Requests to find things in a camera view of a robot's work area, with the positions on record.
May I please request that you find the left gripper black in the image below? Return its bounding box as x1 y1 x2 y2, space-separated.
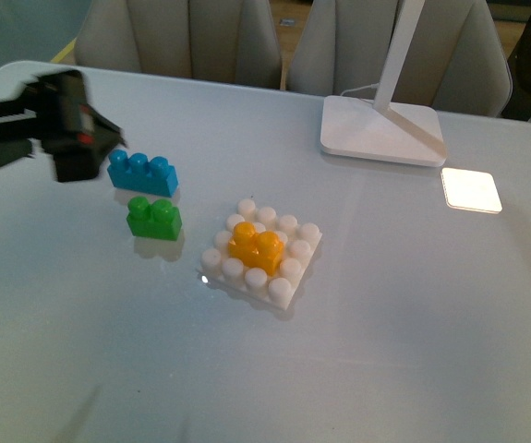
0 69 126 183

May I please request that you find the yellow two-stud block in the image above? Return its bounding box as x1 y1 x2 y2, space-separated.
228 221 284 277

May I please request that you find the blue three-stud block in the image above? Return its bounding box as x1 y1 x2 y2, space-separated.
107 150 178 198

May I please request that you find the green two-stud block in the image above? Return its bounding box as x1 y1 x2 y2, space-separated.
127 196 182 241

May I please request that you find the left beige chair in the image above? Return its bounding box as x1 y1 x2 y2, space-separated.
74 1 283 90

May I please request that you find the beige chair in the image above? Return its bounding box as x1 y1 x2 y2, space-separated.
74 1 283 90
286 0 513 117

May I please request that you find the white desk lamp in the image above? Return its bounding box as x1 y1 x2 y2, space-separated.
320 1 447 167

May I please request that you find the right beige chair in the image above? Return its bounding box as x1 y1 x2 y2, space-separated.
286 0 513 117

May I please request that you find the white studded base plate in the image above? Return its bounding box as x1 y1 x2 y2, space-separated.
199 198 322 310

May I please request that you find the white lamp cable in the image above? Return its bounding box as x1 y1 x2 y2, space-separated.
340 82 380 98

